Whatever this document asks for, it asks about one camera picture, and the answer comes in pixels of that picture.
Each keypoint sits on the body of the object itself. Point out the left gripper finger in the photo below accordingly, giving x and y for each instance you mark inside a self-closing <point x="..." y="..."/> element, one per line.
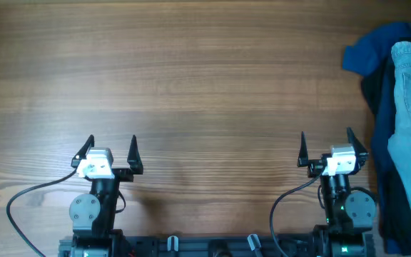
<point x="133" y="159"/>
<point x="81" y="154"/>

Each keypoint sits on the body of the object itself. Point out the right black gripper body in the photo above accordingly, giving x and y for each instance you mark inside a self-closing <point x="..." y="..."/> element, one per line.
<point x="315" y="168"/>

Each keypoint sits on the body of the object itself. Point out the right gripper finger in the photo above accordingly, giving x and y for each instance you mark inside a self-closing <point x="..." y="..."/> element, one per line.
<point x="361" y="152"/>
<point x="303" y="159"/>

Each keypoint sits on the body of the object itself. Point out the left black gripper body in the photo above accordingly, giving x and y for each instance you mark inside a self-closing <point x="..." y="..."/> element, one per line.
<point x="123" y="174"/>

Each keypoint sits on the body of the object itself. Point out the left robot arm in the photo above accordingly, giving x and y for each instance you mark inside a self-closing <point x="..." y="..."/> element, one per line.
<point x="93" y="213"/>

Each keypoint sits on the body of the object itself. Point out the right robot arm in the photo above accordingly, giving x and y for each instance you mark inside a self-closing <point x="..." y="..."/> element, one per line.
<point x="349" y="211"/>

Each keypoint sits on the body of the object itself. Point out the blue shirt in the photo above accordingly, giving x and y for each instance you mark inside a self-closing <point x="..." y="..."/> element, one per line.
<point x="373" y="53"/>

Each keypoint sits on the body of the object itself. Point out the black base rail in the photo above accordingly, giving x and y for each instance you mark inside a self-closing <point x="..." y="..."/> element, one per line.
<point x="291" y="244"/>

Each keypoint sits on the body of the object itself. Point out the left white rail clip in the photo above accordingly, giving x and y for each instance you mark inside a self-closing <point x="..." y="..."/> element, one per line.
<point x="172" y="244"/>

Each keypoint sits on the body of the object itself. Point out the white rail clip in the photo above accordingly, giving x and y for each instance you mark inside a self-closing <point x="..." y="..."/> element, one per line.
<point x="172" y="244"/>
<point x="254" y="242"/>

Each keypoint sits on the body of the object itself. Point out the right white rail clip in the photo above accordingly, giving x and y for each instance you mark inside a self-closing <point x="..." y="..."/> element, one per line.
<point x="254" y="242"/>

